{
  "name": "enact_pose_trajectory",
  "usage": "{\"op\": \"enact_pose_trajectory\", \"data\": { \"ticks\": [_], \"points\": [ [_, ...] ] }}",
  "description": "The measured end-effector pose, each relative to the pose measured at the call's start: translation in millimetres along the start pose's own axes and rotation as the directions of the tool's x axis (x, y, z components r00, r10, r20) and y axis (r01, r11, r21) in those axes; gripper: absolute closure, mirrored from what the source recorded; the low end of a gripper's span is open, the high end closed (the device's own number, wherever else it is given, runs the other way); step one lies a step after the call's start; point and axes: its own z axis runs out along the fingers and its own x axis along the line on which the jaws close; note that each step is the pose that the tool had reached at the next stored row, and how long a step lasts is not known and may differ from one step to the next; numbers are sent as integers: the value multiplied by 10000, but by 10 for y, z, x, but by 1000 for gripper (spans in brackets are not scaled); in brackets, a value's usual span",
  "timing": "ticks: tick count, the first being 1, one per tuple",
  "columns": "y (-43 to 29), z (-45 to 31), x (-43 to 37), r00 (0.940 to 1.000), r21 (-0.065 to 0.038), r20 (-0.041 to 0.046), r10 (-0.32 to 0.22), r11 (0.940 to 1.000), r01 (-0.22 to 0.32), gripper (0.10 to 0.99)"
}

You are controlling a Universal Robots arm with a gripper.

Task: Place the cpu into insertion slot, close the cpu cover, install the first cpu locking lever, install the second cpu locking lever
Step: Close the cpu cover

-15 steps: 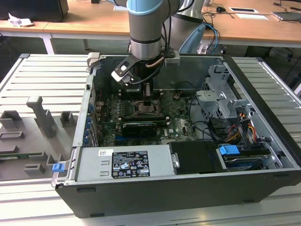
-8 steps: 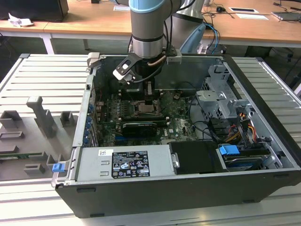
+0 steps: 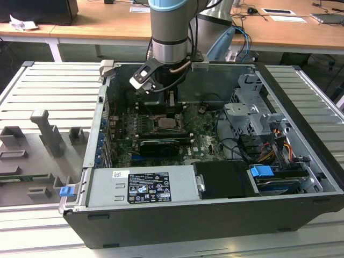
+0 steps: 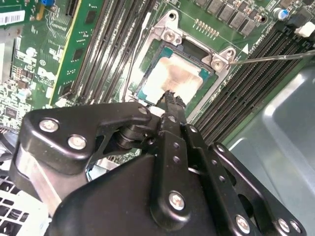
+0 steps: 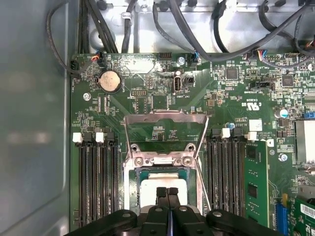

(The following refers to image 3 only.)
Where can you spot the CPU silver lid green board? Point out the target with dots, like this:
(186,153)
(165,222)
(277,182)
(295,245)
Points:
(164,123)

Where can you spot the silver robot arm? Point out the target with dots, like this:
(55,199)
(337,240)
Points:
(168,27)

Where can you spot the CPU socket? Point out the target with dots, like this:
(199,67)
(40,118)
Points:
(154,125)

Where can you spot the blue expansion slot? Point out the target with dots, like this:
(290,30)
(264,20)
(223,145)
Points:
(137,160)

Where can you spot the silver coin cell battery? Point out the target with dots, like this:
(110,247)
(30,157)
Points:
(203,109)

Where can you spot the small white paper sheet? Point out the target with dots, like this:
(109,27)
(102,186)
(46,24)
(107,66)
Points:
(138,9)

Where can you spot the green motherboard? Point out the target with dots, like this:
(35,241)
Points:
(204,134)

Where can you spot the black graphics card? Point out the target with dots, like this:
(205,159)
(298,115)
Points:
(158,147)

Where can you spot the long wooden desk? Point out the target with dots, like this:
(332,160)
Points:
(107,24)

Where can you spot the silver metal drive cage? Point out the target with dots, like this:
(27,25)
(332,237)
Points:
(242,113)

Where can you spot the black computer mouse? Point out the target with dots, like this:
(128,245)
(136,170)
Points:
(252,10)

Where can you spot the black plastic shroud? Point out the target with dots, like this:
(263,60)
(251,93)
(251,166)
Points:
(223,180)

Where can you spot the silver power supply with label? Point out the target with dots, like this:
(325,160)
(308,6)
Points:
(107,188)

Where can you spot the large white paper sheet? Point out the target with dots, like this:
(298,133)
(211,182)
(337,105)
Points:
(287,18)

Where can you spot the hard disk in blue carrier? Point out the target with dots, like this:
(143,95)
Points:
(260,171)

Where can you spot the black monitor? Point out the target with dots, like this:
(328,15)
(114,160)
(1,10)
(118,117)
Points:
(40,10)

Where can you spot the short wooden desk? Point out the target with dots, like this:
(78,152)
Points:
(27,33)

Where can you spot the crumpled white paper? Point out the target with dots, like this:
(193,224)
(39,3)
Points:
(22,24)

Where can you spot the grey parts rack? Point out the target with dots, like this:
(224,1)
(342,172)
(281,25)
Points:
(40,161)

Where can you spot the blue plastic latch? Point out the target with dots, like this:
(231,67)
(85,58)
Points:
(66,192)

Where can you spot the black open PC case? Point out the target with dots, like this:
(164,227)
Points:
(188,228)

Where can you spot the grey laptop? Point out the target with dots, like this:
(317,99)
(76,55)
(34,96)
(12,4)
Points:
(328,18)

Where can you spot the green RAM stick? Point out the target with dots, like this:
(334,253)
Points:
(16,177)

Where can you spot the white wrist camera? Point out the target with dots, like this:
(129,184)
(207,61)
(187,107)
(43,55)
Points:
(141,78)

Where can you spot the grey camera bracket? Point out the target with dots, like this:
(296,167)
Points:
(200,65)

